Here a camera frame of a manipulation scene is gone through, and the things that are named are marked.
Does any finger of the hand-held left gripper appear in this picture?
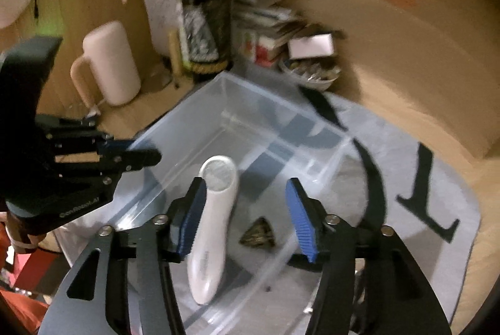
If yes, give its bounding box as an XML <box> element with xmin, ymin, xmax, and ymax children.
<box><xmin>37</xmin><ymin>114</ymin><xmax>135</xmax><ymax>158</ymax></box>
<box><xmin>47</xmin><ymin>148</ymin><xmax>162</xmax><ymax>188</ymax></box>

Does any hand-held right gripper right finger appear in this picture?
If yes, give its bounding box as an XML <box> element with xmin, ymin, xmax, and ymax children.
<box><xmin>284</xmin><ymin>178</ymin><xmax>454</xmax><ymax>335</ymax></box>

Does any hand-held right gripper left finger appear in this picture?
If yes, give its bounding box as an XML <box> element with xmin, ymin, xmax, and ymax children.
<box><xmin>37</xmin><ymin>176</ymin><xmax>208</xmax><ymax>335</ymax></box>

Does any white handheld electric device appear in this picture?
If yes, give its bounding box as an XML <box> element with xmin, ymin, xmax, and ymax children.
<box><xmin>187</xmin><ymin>156</ymin><xmax>240</xmax><ymax>305</ymax></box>

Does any clear plastic storage box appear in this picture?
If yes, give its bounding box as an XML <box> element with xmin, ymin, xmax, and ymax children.
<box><xmin>58</xmin><ymin>71</ymin><xmax>354</xmax><ymax>335</ymax></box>

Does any person's left hand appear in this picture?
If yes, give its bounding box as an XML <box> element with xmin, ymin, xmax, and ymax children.
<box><xmin>0</xmin><ymin>212</ymin><xmax>45</xmax><ymax>253</ymax></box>

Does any dark triangular patterned piece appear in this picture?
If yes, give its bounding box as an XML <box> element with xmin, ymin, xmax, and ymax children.
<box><xmin>239</xmin><ymin>217</ymin><xmax>277</xmax><ymax>250</ymax></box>

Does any yellow tube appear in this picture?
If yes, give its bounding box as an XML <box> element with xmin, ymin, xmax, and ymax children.
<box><xmin>168</xmin><ymin>29</ymin><xmax>184</xmax><ymax>78</ymax></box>

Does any grey mat with black letters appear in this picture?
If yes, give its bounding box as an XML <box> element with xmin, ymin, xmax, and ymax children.
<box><xmin>58</xmin><ymin>85</ymin><xmax>481</xmax><ymax>335</ymax></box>

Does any handwritten paper note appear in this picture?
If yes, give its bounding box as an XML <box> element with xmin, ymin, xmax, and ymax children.
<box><xmin>144</xmin><ymin>0</ymin><xmax>182</xmax><ymax>56</ymax></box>

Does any white bowl with small things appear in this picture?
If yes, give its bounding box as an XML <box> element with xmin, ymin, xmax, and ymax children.
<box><xmin>278</xmin><ymin>57</ymin><xmax>342</xmax><ymax>91</ymax></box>

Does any dark wine bottle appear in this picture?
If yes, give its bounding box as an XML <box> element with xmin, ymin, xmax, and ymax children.
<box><xmin>177</xmin><ymin>0</ymin><xmax>234</xmax><ymax>74</ymax></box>

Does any stack of small boxes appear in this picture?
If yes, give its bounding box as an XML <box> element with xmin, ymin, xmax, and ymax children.
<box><xmin>232</xmin><ymin>0</ymin><xmax>309</xmax><ymax>68</ymax></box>

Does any white card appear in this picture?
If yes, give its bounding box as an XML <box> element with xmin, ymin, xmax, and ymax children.
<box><xmin>288</xmin><ymin>34</ymin><xmax>334</xmax><ymax>60</ymax></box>

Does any red garment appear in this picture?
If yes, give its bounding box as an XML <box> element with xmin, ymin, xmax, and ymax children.
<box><xmin>0</xmin><ymin>226</ymin><xmax>53</xmax><ymax>335</ymax></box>

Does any pink jug with handle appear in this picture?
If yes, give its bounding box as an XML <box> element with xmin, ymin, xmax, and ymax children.
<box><xmin>70</xmin><ymin>21</ymin><xmax>142</xmax><ymax>107</ymax></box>

